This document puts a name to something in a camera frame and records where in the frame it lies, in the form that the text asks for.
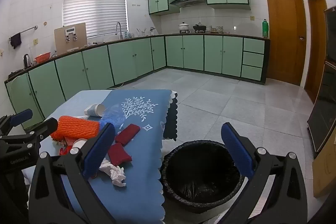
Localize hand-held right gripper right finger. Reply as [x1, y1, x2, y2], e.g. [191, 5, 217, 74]
[220, 122, 308, 224]

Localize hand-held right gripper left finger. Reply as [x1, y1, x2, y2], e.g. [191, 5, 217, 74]
[28, 123, 117, 224]

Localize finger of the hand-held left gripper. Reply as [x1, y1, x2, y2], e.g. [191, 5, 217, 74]
[0, 118, 59, 151]
[0, 109, 33, 135]

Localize white tissue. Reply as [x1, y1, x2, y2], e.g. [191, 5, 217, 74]
[98, 158, 126, 188]

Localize red wrapper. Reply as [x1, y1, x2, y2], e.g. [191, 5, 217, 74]
[58, 136, 79, 156]

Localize orange foam net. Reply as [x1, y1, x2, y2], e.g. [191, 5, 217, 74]
[50, 116, 100, 141]

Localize white paper cup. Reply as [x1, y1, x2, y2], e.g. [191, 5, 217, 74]
[84, 103, 106, 118]

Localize black trash bin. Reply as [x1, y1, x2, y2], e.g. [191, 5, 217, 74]
[160, 140, 248, 214]

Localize red cloth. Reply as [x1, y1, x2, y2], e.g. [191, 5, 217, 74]
[115, 124, 141, 146]
[108, 143, 132, 165]

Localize light blue tablecloth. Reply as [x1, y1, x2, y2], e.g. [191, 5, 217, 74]
[22, 90, 113, 188]

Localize blue tree print table runner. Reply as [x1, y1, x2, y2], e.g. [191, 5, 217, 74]
[62, 89, 174, 224]

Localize orange basin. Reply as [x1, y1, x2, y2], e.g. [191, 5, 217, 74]
[34, 52, 51, 63]

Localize black scalloped mat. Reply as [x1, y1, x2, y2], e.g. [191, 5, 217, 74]
[161, 95, 179, 141]

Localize dark towel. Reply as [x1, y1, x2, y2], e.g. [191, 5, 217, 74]
[10, 32, 22, 49]

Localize flat cardboard box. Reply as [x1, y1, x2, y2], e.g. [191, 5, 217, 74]
[54, 22, 88, 56]

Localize large cardboard box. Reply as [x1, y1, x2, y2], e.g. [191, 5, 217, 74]
[312, 130, 336, 198]

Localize green lower cabinets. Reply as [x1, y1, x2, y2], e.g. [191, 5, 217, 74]
[4, 34, 271, 125]

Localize black cabinet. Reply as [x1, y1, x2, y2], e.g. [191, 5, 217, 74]
[307, 6, 336, 159]

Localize metal faucet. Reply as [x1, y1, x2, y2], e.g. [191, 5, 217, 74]
[115, 22, 124, 40]

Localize green bottle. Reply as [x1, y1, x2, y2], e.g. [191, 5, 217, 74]
[262, 19, 270, 38]

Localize wooden door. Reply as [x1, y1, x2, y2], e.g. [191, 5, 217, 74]
[264, 0, 307, 86]
[304, 0, 328, 104]

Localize black wok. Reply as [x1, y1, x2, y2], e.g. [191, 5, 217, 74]
[193, 22, 207, 33]

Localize white window blind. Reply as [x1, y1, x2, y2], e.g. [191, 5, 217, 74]
[62, 0, 130, 39]

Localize range hood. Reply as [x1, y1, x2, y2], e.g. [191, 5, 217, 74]
[169, 0, 206, 7]

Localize towel rail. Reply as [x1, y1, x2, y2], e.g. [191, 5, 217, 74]
[9, 25, 38, 39]

